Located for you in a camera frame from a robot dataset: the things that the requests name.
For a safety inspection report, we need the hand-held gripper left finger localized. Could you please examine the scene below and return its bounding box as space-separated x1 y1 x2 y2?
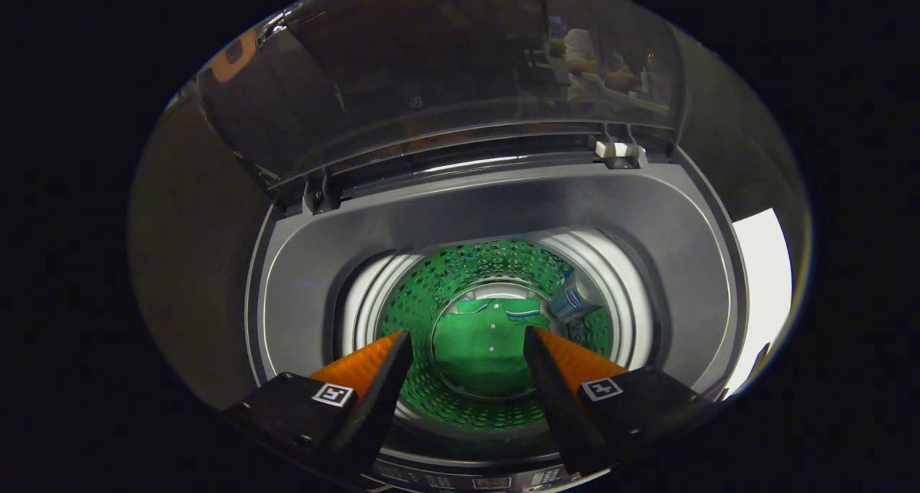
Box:
223 330 414 476

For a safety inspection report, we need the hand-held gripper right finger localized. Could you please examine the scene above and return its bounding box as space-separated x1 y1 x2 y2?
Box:
523 326 721 477

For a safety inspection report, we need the green polo shirt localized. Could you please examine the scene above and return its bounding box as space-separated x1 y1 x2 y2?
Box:
433 299 551 398

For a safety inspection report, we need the grey washing machine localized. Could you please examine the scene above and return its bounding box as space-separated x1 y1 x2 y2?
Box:
244 144 750 493

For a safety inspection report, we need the transparent washing machine lid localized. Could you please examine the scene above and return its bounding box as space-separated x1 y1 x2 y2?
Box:
195 0 687 213

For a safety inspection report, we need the white side table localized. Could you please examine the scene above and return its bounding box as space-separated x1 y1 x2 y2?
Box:
722 208 794 399

